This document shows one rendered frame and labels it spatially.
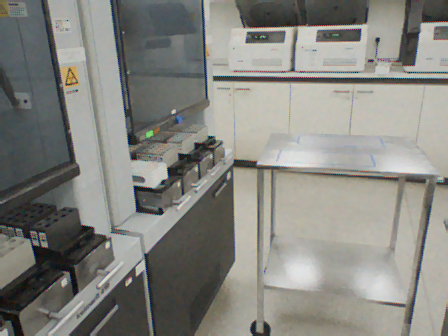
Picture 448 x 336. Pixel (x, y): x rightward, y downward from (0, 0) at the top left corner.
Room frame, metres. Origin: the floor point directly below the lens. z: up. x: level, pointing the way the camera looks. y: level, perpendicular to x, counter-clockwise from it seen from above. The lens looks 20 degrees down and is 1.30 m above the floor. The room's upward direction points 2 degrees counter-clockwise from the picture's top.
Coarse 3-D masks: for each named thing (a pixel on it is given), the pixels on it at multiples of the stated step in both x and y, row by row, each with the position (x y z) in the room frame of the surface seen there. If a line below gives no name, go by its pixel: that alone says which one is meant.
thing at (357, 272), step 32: (288, 160) 1.34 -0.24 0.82; (320, 160) 1.33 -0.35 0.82; (352, 160) 1.32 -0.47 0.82; (384, 160) 1.31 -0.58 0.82; (416, 160) 1.30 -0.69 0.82; (288, 256) 1.53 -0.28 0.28; (320, 256) 1.52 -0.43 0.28; (352, 256) 1.51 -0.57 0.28; (384, 256) 1.51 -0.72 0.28; (416, 256) 1.17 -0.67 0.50; (288, 288) 1.30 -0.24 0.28; (320, 288) 1.29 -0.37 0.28; (352, 288) 1.29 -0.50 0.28; (384, 288) 1.28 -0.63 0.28; (416, 288) 1.17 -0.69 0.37; (256, 320) 1.32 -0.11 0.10
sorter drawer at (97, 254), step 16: (96, 240) 0.81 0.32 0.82; (48, 256) 0.76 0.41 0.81; (64, 256) 0.75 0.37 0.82; (80, 256) 0.75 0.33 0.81; (96, 256) 0.79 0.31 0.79; (112, 256) 0.84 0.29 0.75; (80, 272) 0.73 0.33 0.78; (96, 272) 0.78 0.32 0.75; (112, 272) 0.77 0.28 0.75; (80, 288) 0.73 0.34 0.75; (96, 288) 0.73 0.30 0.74
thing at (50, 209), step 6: (42, 210) 0.86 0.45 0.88; (48, 210) 0.86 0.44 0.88; (54, 210) 0.88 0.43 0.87; (30, 216) 0.83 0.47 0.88; (36, 216) 0.83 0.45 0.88; (42, 216) 0.84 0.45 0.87; (24, 222) 0.81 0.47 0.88; (30, 222) 0.81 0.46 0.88; (36, 222) 0.82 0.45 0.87; (18, 228) 0.78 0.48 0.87; (24, 228) 0.79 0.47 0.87; (18, 234) 0.79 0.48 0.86; (24, 234) 0.78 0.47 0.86; (30, 234) 0.80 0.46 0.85; (30, 240) 0.80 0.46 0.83
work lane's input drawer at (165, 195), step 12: (168, 180) 1.19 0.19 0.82; (180, 180) 1.22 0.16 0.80; (144, 192) 1.12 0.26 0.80; (156, 192) 1.12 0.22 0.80; (168, 192) 1.14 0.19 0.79; (180, 192) 1.22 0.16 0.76; (144, 204) 1.12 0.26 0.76; (156, 204) 1.11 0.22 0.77; (168, 204) 1.13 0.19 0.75; (180, 204) 1.13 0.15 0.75
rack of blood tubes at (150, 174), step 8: (136, 168) 1.19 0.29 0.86; (144, 168) 1.18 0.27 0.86; (152, 168) 1.18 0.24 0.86; (160, 168) 1.18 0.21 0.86; (136, 176) 1.26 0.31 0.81; (144, 176) 1.14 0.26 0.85; (152, 176) 1.13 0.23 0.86; (160, 176) 1.17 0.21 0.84; (136, 184) 1.15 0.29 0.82; (144, 184) 1.14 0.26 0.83; (152, 184) 1.13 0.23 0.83
